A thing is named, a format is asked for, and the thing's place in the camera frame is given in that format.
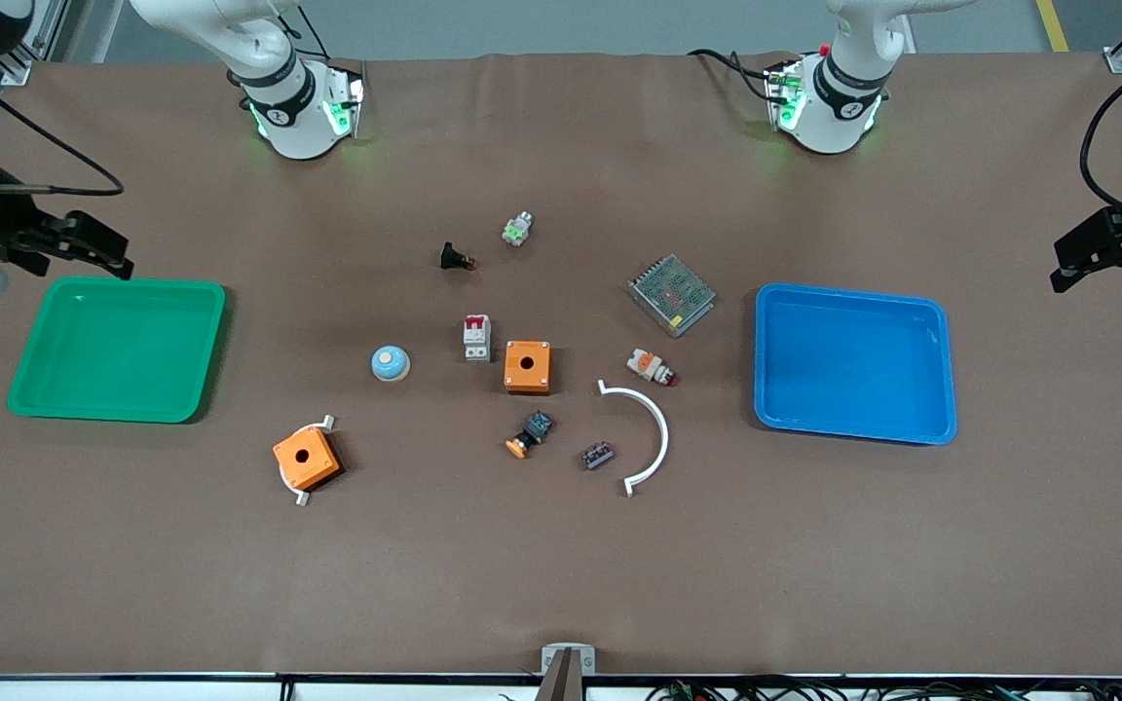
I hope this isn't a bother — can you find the grey arm base connector box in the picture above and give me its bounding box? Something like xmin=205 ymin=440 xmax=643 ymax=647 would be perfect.
xmin=766 ymin=58 xmax=807 ymax=132
xmin=320 ymin=60 xmax=367 ymax=139

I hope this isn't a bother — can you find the green plastic tray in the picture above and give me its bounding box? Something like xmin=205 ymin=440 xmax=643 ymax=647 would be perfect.
xmin=6 ymin=277 xmax=228 ymax=424

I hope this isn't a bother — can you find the blue plastic tray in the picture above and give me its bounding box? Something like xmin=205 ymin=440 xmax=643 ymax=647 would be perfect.
xmin=754 ymin=282 xmax=958 ymax=447

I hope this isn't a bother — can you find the orange button box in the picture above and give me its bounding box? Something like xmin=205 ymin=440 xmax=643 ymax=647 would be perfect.
xmin=273 ymin=426 xmax=342 ymax=492
xmin=505 ymin=340 xmax=553 ymax=395

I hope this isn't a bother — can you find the blue dome buzzer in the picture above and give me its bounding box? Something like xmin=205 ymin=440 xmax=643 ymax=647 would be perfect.
xmin=370 ymin=345 xmax=412 ymax=383

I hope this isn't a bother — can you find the orange box with brackets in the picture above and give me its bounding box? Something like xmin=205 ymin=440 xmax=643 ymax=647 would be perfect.
xmin=279 ymin=414 xmax=338 ymax=508

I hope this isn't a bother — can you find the metal mesh power supply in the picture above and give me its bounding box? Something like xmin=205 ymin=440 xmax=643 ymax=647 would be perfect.
xmin=627 ymin=254 xmax=718 ymax=339

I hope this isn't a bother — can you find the orange mushroom pushbutton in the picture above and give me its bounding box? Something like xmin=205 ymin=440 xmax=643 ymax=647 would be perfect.
xmin=505 ymin=411 xmax=555 ymax=460

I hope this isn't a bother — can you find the brown table mat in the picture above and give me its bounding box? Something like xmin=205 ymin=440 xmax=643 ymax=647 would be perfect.
xmin=0 ymin=51 xmax=1122 ymax=678

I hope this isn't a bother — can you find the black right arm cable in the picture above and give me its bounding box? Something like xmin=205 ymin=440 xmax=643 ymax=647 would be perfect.
xmin=0 ymin=51 xmax=126 ymax=196

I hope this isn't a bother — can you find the black base power cable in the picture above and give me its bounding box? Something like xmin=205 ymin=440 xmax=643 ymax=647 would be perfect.
xmin=688 ymin=47 xmax=781 ymax=103

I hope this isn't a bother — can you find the black cable bundle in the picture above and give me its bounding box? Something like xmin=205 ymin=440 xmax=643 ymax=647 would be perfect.
xmin=644 ymin=675 xmax=1122 ymax=701

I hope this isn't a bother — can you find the red white pushbutton switch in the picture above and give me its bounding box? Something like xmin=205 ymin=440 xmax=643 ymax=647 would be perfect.
xmin=626 ymin=349 xmax=679 ymax=388

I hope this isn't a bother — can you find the large white semicircular bracket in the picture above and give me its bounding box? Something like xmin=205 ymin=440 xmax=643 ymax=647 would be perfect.
xmin=597 ymin=380 xmax=670 ymax=499

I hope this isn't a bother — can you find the grey mount pole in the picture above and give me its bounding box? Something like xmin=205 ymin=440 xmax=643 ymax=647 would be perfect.
xmin=534 ymin=650 xmax=585 ymax=701

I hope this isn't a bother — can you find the metal table edge bracket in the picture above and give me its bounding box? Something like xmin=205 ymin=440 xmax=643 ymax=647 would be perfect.
xmin=540 ymin=643 xmax=597 ymax=676

